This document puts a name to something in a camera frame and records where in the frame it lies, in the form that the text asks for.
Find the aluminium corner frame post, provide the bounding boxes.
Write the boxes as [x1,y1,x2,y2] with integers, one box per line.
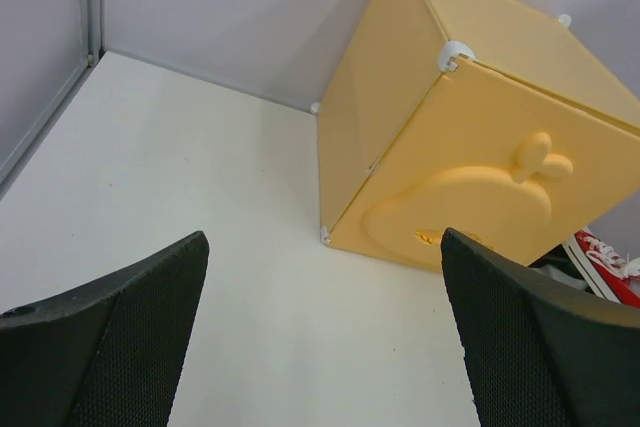
[1,0,104,179]

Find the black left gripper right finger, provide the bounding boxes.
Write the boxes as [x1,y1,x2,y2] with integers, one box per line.
[441,228,639,426]

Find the yellow plastic shoe cabinet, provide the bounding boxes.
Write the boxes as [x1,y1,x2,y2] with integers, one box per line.
[309,0,640,248]

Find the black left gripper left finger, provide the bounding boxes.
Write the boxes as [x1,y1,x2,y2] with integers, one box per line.
[1,231,209,426]

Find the red canvas sneaker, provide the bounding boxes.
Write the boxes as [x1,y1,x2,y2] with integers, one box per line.
[562,228,639,308]

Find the yellow cabinet door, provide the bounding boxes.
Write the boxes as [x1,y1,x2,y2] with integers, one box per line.
[318,59,639,270]

